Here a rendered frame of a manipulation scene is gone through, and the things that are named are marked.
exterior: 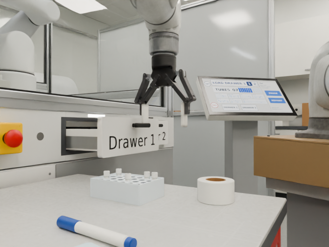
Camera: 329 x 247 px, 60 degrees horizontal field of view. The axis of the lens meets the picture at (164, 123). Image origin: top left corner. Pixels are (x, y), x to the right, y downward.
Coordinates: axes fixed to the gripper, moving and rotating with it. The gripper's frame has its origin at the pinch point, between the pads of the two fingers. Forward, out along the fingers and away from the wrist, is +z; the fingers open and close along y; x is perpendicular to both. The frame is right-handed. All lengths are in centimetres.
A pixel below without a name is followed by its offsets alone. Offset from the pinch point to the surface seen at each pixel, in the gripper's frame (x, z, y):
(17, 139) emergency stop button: 35.7, 3.9, 16.9
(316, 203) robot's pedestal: -11.5, 21.4, -40.2
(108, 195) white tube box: 32.2, 14.2, -6.4
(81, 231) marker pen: 48, 14, -15
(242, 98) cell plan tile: -87, -15, -1
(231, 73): -165, -44, 29
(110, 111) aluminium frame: -3.6, -4.4, 24.0
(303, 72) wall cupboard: -324, -67, -16
